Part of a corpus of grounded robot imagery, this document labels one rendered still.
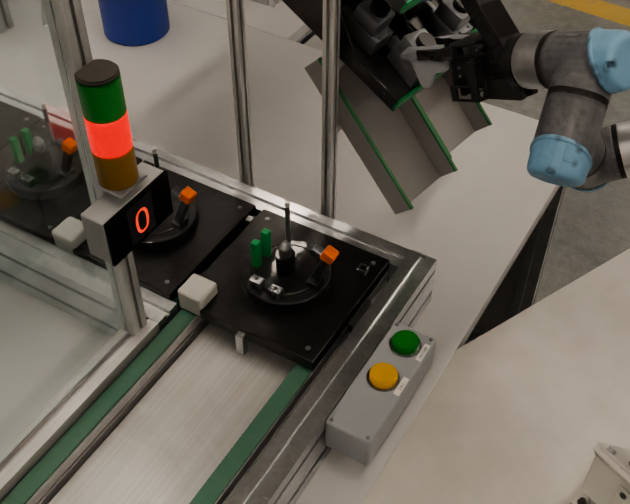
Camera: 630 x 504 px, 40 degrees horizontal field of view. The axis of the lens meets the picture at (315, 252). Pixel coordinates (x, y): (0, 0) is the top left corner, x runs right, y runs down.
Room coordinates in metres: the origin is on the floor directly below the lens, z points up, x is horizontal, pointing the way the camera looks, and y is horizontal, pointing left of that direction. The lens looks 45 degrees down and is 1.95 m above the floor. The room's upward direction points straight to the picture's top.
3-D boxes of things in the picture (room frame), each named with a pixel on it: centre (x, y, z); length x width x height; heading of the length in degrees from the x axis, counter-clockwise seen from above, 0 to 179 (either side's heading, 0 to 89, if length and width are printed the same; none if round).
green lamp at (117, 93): (0.82, 0.24, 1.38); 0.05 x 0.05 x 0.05
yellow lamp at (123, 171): (0.82, 0.24, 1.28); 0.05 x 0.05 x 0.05
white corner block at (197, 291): (0.89, 0.18, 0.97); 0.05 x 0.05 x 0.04; 59
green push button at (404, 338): (0.80, -0.13, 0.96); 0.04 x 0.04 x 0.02
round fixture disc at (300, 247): (0.93, 0.04, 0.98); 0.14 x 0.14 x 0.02
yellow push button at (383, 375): (0.74, -0.10, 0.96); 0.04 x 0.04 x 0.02
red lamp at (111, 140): (0.82, 0.24, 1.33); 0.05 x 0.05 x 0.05
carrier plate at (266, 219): (0.93, 0.04, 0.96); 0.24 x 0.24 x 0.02; 59
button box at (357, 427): (0.74, -0.10, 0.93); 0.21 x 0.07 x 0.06; 149
